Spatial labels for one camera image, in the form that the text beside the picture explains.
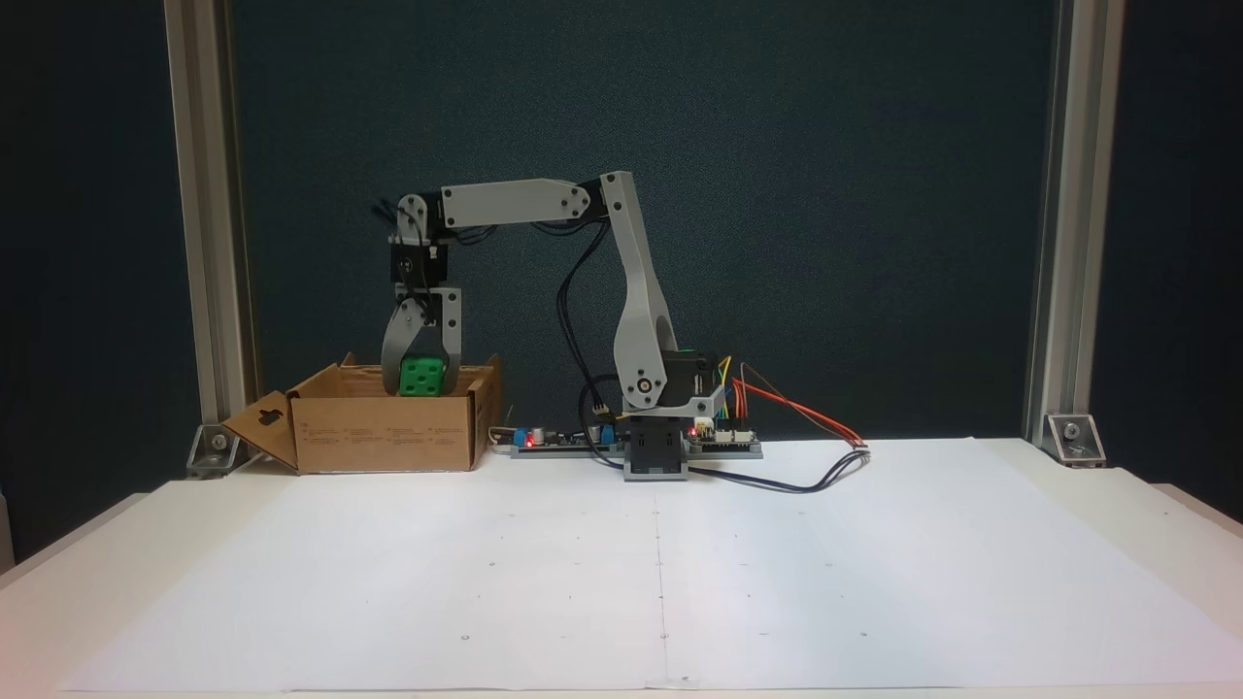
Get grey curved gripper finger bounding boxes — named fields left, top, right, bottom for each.
left=381, top=294, right=436, bottom=397

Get green dice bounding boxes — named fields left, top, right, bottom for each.
left=399, top=356, right=449, bottom=398

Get open cardboard box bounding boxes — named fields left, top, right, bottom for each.
left=221, top=352, right=506, bottom=476

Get blue power circuit board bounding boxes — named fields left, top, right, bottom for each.
left=510, top=423, right=627, bottom=459

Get small controller circuit board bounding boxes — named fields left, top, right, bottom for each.
left=686, top=416, right=763, bottom=459

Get black fanned servo cable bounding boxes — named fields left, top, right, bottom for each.
left=372, top=197, right=414, bottom=244

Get long black servo cable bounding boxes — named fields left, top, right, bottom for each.
left=555, top=221, right=630, bottom=475

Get metal corner bracket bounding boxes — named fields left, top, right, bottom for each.
left=186, top=421, right=244, bottom=480
left=1043, top=414, right=1107, bottom=468

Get aluminium frame post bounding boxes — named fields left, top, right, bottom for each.
left=163, top=0, right=261, bottom=433
left=1023, top=0, right=1127, bottom=443

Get coloured jumper wire bundle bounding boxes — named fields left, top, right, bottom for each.
left=714, top=355, right=751, bottom=428

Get black cable with white connector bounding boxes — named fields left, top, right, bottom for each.
left=685, top=447, right=873, bottom=495

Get orange and red wires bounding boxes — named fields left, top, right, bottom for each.
left=730, top=363, right=868, bottom=449

